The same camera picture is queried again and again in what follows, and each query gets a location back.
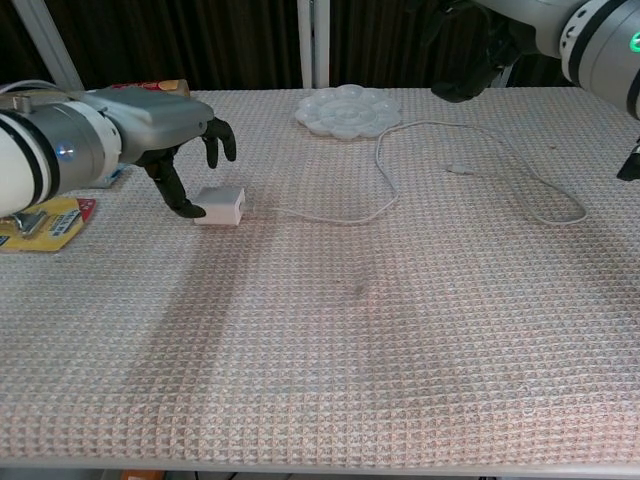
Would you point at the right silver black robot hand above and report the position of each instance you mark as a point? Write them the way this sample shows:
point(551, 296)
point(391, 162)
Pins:
point(480, 55)

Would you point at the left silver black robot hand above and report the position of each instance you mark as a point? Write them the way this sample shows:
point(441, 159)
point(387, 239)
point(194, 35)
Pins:
point(155, 117)

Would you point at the white power adapter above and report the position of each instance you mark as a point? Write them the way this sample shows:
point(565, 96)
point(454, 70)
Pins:
point(222, 206)

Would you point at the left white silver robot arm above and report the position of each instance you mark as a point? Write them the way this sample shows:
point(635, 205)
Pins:
point(50, 145)

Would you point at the brown bottle red label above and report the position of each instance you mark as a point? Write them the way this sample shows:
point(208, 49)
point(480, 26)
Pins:
point(172, 86)

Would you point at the blue white toothpaste tube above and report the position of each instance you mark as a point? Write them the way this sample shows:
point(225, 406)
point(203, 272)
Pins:
point(114, 177)

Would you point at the black curtain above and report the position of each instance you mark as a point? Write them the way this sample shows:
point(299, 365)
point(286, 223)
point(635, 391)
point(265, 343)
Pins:
point(200, 40)

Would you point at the white flower-shaped palette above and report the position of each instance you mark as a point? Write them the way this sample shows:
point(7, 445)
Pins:
point(347, 112)

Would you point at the razor in yellow package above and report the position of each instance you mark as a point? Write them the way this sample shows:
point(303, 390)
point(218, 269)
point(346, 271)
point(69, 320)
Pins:
point(55, 227)

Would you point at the pink woven tablecloth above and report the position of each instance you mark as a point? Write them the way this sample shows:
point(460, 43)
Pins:
point(320, 325)

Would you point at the aluminium frame post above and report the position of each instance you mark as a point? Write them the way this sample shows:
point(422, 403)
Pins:
point(47, 45)
point(312, 45)

